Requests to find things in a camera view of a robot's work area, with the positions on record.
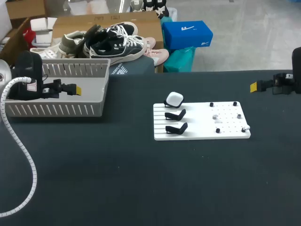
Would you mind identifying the open white carton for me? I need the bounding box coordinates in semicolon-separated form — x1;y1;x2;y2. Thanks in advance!
30;17;58;45

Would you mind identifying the white earbud case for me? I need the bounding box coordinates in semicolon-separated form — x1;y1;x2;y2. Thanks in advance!
166;91;184;109

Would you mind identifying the blue shoebox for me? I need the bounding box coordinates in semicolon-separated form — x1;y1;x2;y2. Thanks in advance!
161;20;214;50

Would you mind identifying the teal bag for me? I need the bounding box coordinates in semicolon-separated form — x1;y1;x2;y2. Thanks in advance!
163;46;196;73

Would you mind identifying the dark grey shoebox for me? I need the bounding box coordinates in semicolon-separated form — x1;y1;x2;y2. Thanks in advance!
109;56;156;76

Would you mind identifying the grey slotted basket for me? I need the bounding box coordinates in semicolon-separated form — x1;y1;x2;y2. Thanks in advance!
4;58;111;118

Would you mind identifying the open brown cardboard box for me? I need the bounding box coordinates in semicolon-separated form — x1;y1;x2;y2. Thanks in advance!
0;17;32;67

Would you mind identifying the olive grey sneaker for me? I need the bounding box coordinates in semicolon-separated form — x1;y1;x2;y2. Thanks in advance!
58;30;87;58

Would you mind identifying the pink sneaker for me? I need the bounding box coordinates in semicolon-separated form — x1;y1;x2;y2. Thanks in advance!
140;36;170;67

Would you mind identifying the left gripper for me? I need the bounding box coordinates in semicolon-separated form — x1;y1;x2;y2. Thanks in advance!
8;50;83;101

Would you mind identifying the white cable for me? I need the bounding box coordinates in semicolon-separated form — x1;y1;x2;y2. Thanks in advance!
0;77;38;218

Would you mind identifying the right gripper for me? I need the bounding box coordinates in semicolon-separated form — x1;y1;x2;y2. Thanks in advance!
250;46;301;96

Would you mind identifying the large brown cardboard box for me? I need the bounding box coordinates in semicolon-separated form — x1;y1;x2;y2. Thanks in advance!
52;10;164;73

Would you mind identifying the white plate with black stands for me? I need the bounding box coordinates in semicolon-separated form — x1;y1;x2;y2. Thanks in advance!
153;101;252;142

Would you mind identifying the black and white sneaker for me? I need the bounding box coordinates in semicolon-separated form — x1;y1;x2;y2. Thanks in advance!
89;35;146;66
82;22;139;58

